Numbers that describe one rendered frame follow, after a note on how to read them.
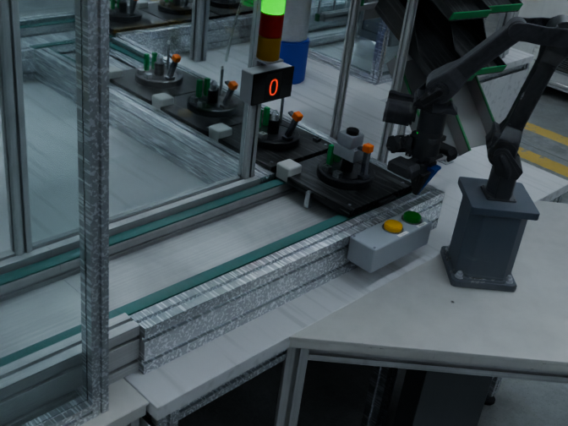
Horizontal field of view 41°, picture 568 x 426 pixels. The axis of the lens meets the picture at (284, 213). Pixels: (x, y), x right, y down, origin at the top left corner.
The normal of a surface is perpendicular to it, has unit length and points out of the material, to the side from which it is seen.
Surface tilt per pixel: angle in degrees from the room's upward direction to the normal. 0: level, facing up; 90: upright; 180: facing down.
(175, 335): 90
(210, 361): 0
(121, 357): 90
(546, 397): 0
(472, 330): 0
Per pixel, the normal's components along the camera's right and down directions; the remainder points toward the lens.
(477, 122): 0.48, -0.29
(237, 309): 0.70, 0.41
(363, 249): -0.70, 0.28
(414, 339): 0.11, -0.87
